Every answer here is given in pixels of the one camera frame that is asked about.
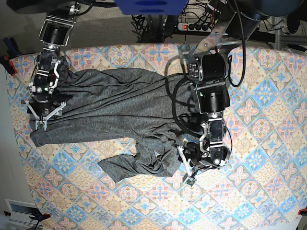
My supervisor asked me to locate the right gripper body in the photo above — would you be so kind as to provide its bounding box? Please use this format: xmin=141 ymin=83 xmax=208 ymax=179
xmin=23 ymin=72 xmax=72 ymax=131

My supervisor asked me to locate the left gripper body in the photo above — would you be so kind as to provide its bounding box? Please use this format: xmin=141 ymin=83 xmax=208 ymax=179
xmin=177 ymin=139 xmax=232 ymax=186

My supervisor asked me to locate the grey t-shirt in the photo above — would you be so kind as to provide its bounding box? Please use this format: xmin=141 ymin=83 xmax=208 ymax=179
xmin=30 ymin=67 xmax=204 ymax=184

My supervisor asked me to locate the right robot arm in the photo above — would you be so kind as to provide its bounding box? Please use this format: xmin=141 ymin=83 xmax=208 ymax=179
xmin=22 ymin=2 xmax=81 ymax=130

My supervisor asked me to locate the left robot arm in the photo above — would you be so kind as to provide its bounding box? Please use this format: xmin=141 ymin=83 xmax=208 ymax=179
xmin=178 ymin=0 xmax=270 ymax=185

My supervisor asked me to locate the red black clamp left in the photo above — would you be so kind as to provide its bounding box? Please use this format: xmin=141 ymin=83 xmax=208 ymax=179
xmin=0 ymin=37 xmax=19 ymax=76

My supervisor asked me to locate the patterned tablecloth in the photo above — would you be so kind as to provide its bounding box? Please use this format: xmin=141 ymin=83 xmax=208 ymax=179
xmin=4 ymin=46 xmax=307 ymax=230

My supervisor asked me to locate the red clamp bottom right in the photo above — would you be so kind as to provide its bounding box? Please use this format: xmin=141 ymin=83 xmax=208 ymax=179
xmin=297 ymin=207 xmax=307 ymax=217

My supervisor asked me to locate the red clamp bottom left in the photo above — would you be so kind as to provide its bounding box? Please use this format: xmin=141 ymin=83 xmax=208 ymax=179
xmin=29 ymin=213 xmax=50 ymax=222

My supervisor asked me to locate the power strip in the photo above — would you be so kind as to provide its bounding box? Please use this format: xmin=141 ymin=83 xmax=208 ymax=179
xmin=174 ymin=23 xmax=212 ymax=35

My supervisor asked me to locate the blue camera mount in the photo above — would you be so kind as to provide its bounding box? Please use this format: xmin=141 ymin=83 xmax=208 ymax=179
xmin=115 ymin=0 xmax=188 ymax=15

